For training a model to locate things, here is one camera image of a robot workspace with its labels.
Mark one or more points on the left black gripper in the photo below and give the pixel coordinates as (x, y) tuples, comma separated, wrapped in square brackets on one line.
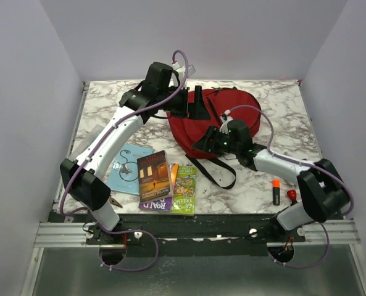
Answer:
[(198, 110)]

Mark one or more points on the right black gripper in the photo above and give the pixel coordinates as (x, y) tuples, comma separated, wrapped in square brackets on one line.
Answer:
[(204, 143)]

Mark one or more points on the red backpack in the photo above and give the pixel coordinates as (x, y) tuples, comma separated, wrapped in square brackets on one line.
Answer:
[(224, 105)]

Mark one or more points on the orange black highlighter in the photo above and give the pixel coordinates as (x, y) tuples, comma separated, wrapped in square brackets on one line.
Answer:
[(276, 191)]

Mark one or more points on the red round stamp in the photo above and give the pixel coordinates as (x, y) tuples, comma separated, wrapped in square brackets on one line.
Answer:
[(292, 195)]

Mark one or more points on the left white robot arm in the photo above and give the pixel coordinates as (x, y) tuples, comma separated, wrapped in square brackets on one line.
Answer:
[(164, 88)]

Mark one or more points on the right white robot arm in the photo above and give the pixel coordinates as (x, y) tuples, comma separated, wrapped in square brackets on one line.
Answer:
[(323, 194)]

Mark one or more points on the dark brown paperback book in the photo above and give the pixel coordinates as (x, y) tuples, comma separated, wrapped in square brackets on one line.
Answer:
[(154, 177)]

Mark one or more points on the green Treehouse book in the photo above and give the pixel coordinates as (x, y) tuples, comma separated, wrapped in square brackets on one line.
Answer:
[(184, 195)]

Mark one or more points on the purple Roald Dahl book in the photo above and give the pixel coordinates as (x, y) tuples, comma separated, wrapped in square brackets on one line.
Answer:
[(163, 205)]

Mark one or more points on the light blue book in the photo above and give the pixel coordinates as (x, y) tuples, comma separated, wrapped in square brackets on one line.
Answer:
[(123, 176)]

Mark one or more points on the clear plastic organizer box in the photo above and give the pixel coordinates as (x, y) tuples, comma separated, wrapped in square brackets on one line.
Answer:
[(86, 141)]

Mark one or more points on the yellow handled pliers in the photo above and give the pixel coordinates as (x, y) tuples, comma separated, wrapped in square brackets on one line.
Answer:
[(115, 203)]

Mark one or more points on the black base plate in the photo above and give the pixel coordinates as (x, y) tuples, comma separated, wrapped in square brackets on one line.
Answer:
[(144, 235)]

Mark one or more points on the aluminium mounting rail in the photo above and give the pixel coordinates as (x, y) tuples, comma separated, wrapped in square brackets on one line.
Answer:
[(336, 232)]

